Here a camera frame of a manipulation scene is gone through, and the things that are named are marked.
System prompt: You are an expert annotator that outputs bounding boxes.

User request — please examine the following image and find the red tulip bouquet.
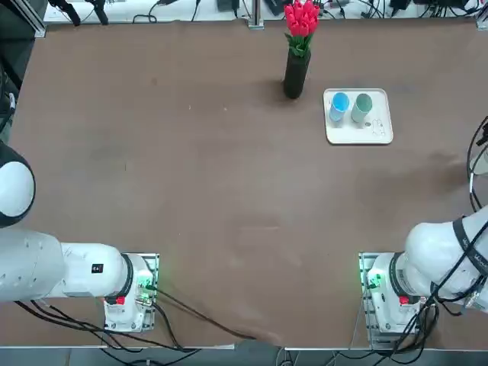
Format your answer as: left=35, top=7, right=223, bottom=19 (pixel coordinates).
left=283, top=0, right=320, bottom=59

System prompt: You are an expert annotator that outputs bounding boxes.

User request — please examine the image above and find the black cylindrical vase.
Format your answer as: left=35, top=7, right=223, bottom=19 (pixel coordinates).
left=283, top=49, right=312, bottom=100

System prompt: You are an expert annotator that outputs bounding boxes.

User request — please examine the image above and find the aluminium frame profile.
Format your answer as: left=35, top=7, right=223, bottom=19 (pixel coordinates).
left=11, top=0, right=47, bottom=39

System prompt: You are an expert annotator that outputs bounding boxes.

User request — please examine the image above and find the white tray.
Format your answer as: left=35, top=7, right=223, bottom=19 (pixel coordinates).
left=323, top=88, right=394, bottom=146

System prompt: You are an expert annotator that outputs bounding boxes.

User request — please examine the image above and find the small blue cup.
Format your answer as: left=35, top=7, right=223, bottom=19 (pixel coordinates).
left=328, top=91, right=351, bottom=129

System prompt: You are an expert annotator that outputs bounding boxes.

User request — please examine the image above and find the black cable with white label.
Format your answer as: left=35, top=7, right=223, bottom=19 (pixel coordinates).
left=465, top=114, right=488, bottom=214

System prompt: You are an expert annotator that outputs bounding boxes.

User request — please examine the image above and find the small green cup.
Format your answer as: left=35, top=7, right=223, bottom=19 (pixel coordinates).
left=349, top=93, right=374, bottom=124

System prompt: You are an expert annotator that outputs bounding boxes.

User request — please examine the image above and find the aluminium frame post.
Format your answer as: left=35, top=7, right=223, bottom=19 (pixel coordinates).
left=248, top=0, right=265, bottom=30

